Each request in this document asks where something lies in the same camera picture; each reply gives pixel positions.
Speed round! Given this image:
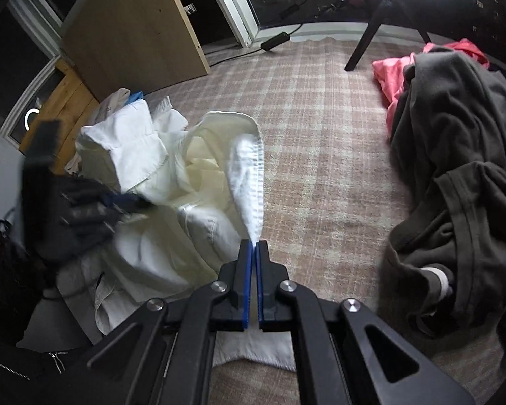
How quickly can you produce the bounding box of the dark grey garment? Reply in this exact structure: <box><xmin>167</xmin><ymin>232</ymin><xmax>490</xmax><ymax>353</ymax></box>
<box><xmin>388</xmin><ymin>46</ymin><xmax>506</xmax><ymax>338</ymax></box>

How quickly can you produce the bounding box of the pink garment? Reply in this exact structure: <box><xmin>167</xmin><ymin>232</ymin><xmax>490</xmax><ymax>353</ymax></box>
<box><xmin>371</xmin><ymin>38</ymin><xmax>490</xmax><ymax>136</ymax></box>

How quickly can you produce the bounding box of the blue folded garment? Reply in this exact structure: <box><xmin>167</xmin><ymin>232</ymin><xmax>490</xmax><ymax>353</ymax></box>
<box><xmin>128</xmin><ymin>91</ymin><xmax>144</xmax><ymax>103</ymax></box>

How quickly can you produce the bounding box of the white garment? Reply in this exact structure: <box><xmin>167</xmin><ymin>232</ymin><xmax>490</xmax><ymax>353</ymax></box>
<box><xmin>56</xmin><ymin>98</ymin><xmax>299</xmax><ymax>372</ymax></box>

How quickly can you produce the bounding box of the brown cardboard box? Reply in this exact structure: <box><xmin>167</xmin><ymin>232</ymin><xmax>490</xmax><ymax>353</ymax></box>
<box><xmin>61</xmin><ymin>0</ymin><xmax>210</xmax><ymax>101</ymax></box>

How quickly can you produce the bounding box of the wooden headboard panel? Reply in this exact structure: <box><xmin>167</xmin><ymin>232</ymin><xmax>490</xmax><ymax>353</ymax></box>
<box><xmin>19</xmin><ymin>59</ymin><xmax>99</xmax><ymax>174</ymax></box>

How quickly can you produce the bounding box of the plaid bed blanket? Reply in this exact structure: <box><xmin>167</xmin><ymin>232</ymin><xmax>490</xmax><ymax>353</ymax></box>
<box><xmin>145</xmin><ymin>35</ymin><xmax>506</xmax><ymax>405</ymax></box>

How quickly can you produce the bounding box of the beige folded garment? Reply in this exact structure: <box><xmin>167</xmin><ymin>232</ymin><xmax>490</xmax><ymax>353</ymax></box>
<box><xmin>64</xmin><ymin>88</ymin><xmax>131</xmax><ymax>174</ymax></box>

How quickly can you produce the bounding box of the black power adapter cable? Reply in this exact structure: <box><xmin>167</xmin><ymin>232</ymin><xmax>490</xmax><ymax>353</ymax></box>
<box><xmin>202</xmin><ymin>23</ymin><xmax>304</xmax><ymax>69</ymax></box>

